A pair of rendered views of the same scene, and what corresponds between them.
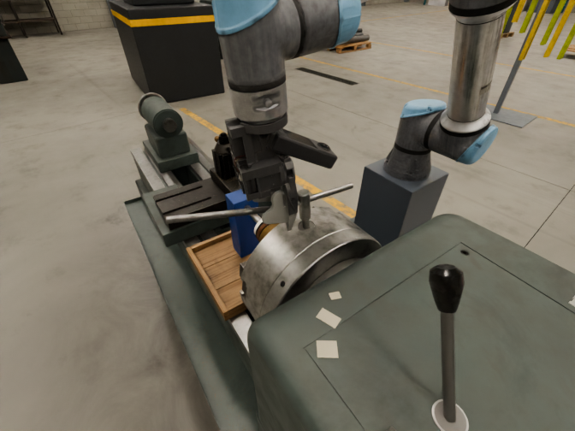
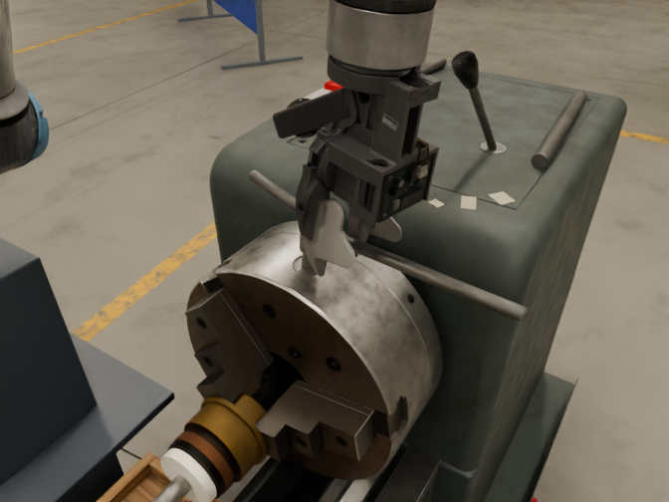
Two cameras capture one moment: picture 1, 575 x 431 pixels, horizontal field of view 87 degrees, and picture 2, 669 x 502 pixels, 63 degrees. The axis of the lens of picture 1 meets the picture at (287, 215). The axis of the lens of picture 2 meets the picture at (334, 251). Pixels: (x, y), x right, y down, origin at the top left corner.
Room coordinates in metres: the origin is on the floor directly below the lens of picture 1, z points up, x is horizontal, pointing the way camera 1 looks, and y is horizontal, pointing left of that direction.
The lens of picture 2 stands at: (0.61, 0.41, 1.60)
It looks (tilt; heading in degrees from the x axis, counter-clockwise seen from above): 36 degrees down; 247
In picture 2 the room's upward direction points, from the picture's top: straight up
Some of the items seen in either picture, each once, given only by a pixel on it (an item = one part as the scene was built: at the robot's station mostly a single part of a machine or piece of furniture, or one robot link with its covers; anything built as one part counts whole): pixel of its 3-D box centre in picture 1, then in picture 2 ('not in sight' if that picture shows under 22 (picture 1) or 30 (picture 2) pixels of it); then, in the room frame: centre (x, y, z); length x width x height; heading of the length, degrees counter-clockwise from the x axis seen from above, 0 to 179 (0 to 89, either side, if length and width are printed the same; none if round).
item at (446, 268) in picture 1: (446, 286); (465, 71); (0.19, -0.16, 1.38); 0.04 x 0.03 x 0.05; 34
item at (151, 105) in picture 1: (164, 130); not in sight; (1.45, 0.62, 1.01); 0.30 x 0.20 x 0.29; 34
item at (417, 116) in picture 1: (421, 123); not in sight; (0.90, -0.41, 1.27); 0.13 x 0.12 x 0.14; 36
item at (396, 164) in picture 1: (409, 156); not in sight; (0.90, -0.41, 1.15); 0.15 x 0.15 x 0.10
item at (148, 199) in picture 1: (217, 197); not in sight; (1.03, 0.29, 0.89); 0.53 x 0.30 x 0.06; 124
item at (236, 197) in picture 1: (244, 223); not in sight; (0.74, 0.14, 1.00); 0.08 x 0.06 x 0.23; 124
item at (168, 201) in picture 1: (216, 193); not in sight; (0.98, 0.28, 0.95); 0.43 x 0.18 x 0.04; 124
